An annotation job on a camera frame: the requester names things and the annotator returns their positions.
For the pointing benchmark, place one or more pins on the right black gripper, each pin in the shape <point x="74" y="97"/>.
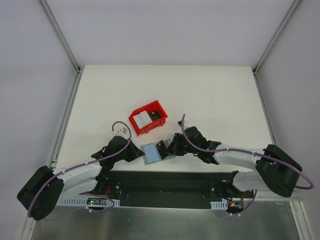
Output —
<point x="178" y="145"/>

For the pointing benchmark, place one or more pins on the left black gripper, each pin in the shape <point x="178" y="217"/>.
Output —
<point x="132" y="151"/>

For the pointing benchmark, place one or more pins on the green leather card holder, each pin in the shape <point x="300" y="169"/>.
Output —
<point x="152" y="155"/>

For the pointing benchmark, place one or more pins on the red plastic card bin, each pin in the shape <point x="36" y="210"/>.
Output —
<point x="155" y="105"/>

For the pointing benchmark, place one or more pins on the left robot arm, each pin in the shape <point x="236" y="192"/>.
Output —
<point x="47" y="188"/>

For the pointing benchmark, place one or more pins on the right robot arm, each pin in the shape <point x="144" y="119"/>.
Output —
<point x="270" y="168"/>

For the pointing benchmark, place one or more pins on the white cards stack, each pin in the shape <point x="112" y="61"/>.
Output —
<point x="142" y="119"/>

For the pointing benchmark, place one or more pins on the dark cards in bin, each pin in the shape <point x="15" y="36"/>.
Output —
<point x="155" y="115"/>

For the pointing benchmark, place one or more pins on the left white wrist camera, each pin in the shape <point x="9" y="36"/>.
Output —
<point x="123" y="132"/>

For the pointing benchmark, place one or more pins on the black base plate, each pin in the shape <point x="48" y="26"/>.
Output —
<point x="160" y="189"/>

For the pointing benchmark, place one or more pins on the right white cable duct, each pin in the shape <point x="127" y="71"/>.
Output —
<point x="219" y="205"/>

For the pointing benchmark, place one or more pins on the white cable duct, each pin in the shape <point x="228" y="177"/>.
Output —
<point x="87" y="201"/>
<point x="219" y="205"/>

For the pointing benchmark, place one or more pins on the left white cable duct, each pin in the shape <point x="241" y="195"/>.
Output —
<point x="87" y="201"/>

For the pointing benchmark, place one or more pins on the left aluminium frame rail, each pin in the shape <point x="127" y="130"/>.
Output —
<point x="44" y="77"/>

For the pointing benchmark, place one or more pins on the aluminium frame rail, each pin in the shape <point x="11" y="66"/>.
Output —
<point x="44" y="77"/>
<point x="288" y="79"/>

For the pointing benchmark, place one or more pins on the right aluminium frame rail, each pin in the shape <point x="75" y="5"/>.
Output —
<point x="288" y="79"/>

